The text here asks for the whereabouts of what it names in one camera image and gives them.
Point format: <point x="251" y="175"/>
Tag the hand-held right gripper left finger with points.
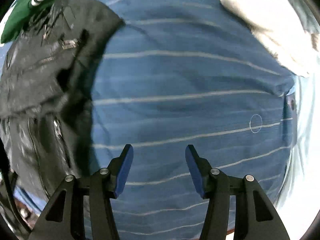
<point x="124" y="170"/>

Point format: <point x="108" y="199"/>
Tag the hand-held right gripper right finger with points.
<point x="193" y="170"/>

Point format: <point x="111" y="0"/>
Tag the blue striped shirt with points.
<point x="175" y="85"/>

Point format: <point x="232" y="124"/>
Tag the light blue bed sheet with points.
<point x="303" y="135"/>

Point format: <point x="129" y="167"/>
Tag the black zippered jacket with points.
<point x="42" y="85"/>

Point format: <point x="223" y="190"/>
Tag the white cloth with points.
<point x="265" y="22"/>

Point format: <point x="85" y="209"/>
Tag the green garment with striped cuffs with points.
<point x="23" y="7"/>

